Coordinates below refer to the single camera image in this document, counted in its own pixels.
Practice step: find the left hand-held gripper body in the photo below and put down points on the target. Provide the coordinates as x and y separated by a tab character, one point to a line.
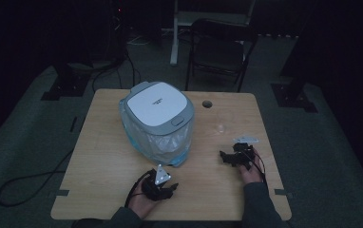
157	186

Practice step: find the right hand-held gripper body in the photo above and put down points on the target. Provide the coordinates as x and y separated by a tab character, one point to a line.
243	153

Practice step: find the white lidded translucent trash can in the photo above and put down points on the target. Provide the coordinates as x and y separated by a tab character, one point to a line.
157	106

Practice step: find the person's right hand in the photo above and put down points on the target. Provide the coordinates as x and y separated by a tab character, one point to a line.
251	174

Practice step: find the person's left hand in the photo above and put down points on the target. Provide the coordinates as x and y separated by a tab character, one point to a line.
141	204

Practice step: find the clear plastic cup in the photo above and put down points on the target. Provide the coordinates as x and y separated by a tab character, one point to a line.
222	122

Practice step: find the grey tape strip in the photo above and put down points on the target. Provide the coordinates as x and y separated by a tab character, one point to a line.
282	192
61	192

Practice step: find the black folding chair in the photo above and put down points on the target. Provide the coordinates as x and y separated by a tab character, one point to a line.
219	52

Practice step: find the black stand with base plate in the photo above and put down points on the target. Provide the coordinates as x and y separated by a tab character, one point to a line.
293	95
67	84

